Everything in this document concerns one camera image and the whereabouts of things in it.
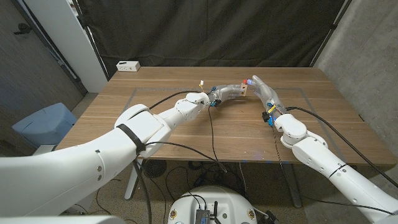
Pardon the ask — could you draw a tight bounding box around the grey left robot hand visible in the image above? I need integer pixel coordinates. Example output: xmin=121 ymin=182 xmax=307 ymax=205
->
xmin=207 ymin=83 xmax=248 ymax=106

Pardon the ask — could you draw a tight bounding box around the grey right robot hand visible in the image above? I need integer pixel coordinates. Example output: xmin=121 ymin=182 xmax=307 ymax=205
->
xmin=248 ymin=75 xmax=289 ymax=121

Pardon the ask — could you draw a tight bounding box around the black backdrop curtain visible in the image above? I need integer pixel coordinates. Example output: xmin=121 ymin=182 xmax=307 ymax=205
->
xmin=76 ymin=0 xmax=354 ymax=78

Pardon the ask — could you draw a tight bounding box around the black backdrop stand pole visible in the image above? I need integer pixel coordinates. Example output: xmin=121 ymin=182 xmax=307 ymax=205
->
xmin=309 ymin=0 xmax=354 ymax=68
xmin=72 ymin=0 xmax=110 ymax=82

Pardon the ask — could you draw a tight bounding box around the grey table leg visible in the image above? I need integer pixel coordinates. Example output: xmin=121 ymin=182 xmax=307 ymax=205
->
xmin=281 ymin=163 xmax=303 ymax=208

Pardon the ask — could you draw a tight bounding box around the white power strip box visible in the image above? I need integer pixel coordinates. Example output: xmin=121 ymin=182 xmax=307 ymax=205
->
xmin=116 ymin=60 xmax=141 ymax=73

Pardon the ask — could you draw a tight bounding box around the black floor fan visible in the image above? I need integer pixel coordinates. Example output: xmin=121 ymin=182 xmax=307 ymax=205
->
xmin=142 ymin=159 xmax=168 ymax=179

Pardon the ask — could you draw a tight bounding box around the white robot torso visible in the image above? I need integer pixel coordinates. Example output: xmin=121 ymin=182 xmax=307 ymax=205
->
xmin=167 ymin=185 xmax=258 ymax=224

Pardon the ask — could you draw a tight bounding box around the grey ribbed torso module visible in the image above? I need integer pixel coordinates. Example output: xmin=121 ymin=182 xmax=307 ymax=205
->
xmin=195 ymin=208 xmax=211 ymax=224

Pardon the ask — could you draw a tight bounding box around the white table leg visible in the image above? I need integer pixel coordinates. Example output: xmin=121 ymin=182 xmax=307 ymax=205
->
xmin=124 ymin=164 xmax=139 ymax=200

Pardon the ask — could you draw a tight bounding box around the white pillar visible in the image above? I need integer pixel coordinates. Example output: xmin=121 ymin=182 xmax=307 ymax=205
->
xmin=23 ymin=0 xmax=109 ymax=93

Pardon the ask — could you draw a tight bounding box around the blue plastic bin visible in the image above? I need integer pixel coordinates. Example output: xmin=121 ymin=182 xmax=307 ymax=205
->
xmin=11 ymin=102 xmax=78 ymax=149

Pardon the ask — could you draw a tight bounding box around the dark grey door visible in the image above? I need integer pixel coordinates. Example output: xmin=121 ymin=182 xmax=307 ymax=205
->
xmin=0 ymin=0 xmax=90 ymax=128

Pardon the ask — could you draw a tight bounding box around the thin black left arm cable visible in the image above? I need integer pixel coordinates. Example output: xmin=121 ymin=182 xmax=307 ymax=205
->
xmin=136 ymin=105 xmax=228 ymax=174

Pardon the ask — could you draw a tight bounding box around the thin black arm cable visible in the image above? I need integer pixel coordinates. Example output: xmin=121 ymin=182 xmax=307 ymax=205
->
xmin=136 ymin=105 xmax=228 ymax=174
xmin=271 ymin=124 xmax=396 ymax=216

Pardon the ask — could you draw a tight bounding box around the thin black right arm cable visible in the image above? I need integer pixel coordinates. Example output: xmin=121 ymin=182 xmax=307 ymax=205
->
xmin=271 ymin=124 xmax=396 ymax=216

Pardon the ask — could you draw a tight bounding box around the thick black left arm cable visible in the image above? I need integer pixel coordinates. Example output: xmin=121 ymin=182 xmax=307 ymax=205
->
xmin=148 ymin=90 xmax=205 ymax=110

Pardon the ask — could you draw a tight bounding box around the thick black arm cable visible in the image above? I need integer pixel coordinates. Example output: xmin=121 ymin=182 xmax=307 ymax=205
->
xmin=285 ymin=106 xmax=398 ymax=189
xmin=148 ymin=90 xmax=205 ymax=110

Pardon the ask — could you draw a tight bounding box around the black floor cable bundle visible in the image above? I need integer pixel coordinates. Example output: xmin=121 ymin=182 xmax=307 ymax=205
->
xmin=164 ymin=160 xmax=249 ymax=203

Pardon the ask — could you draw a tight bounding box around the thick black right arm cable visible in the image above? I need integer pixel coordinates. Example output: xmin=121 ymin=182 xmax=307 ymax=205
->
xmin=285 ymin=106 xmax=398 ymax=189

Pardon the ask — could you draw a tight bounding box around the black door handle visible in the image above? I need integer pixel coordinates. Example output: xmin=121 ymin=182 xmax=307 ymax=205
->
xmin=13 ymin=22 xmax=34 ymax=35

